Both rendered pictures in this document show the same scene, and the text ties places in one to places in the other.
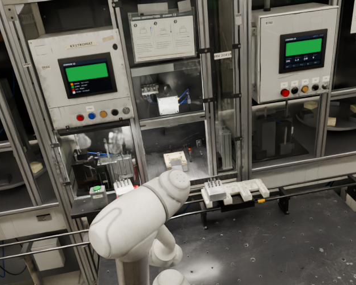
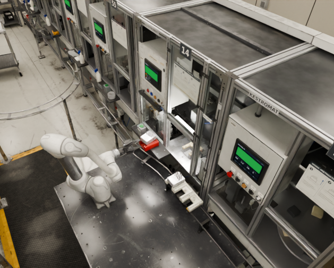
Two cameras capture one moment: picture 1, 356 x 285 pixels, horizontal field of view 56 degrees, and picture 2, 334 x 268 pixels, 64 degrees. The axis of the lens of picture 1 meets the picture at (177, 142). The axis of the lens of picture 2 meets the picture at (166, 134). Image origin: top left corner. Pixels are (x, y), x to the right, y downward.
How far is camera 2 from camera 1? 1.75 m
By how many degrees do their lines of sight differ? 50
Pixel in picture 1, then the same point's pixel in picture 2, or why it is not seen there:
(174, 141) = not seen: hidden behind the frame
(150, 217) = (52, 148)
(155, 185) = (65, 141)
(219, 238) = (160, 200)
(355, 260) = not seen: outside the picture
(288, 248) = (165, 238)
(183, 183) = (67, 149)
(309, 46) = (252, 163)
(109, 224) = (43, 138)
